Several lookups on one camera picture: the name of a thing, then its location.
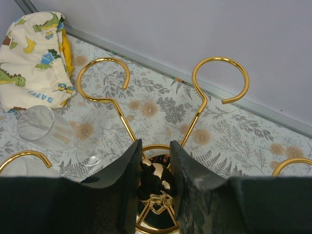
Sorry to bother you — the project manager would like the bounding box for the floral table mat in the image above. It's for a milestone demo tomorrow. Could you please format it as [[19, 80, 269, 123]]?
[[0, 61, 312, 179]]

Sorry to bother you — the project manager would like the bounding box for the gold wine glass rack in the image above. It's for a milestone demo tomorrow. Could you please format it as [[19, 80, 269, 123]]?
[[0, 57, 312, 233]]

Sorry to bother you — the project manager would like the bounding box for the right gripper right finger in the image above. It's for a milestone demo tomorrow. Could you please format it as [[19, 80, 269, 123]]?
[[170, 141, 312, 234]]

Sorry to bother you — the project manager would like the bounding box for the tall clear flute glass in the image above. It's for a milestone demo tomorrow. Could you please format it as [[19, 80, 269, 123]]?
[[17, 105, 104, 167]]

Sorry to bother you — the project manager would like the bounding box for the dinosaur print cloth bag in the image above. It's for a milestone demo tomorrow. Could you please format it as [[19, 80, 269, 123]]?
[[0, 11, 76, 112]]

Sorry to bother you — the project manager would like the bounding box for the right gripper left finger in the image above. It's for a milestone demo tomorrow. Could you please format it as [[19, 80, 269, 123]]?
[[0, 139, 142, 234]]

